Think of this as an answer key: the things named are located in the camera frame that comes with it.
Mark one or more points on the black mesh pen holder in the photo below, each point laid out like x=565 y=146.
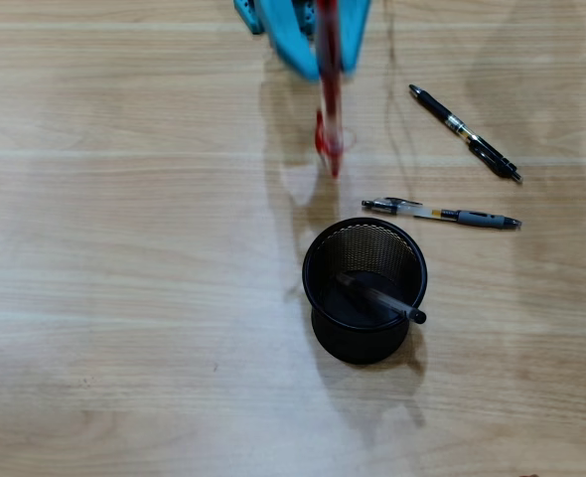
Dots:
x=362 y=348

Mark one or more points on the clear pen with black cap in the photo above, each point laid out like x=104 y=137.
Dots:
x=387 y=300

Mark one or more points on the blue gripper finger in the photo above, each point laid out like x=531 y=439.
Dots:
x=288 y=30
x=355 y=30

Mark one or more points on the black retractable gel pen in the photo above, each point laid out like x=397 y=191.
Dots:
x=434 y=107

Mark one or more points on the red retractable pen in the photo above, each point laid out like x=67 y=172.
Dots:
x=330 y=74

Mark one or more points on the grey grip retractable pen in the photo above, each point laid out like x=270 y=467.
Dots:
x=477 y=218

